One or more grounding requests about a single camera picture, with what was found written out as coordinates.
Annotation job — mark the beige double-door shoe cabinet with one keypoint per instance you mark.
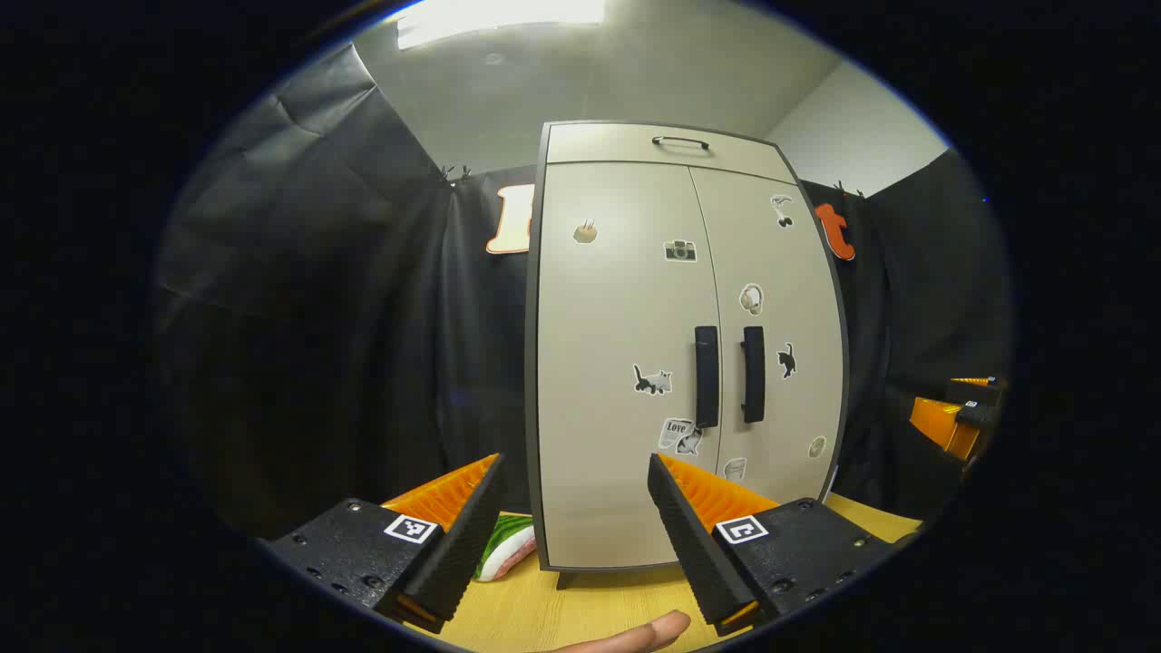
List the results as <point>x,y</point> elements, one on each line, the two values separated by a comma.
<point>531,381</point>

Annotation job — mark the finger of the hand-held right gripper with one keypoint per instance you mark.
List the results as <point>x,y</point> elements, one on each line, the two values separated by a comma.
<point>980,390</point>
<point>943,426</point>

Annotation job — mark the beige cabinet drawer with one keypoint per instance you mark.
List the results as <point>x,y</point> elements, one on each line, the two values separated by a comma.
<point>608,143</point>

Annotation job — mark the green white soft item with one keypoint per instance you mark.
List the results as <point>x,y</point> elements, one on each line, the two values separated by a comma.
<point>508,549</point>

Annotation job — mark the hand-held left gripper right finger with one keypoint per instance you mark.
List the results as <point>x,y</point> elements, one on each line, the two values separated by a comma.
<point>694,553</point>

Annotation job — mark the beige cabinet door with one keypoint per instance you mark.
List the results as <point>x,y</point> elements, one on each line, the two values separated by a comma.
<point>780,272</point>
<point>608,363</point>

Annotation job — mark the black backdrop cloth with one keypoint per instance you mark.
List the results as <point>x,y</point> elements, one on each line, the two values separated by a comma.
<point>317,317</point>

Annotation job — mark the ceiling light panel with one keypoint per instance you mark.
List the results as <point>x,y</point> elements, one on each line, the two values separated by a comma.
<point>499,18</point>

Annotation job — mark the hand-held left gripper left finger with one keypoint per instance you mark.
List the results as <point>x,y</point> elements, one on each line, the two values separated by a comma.
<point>463,544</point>

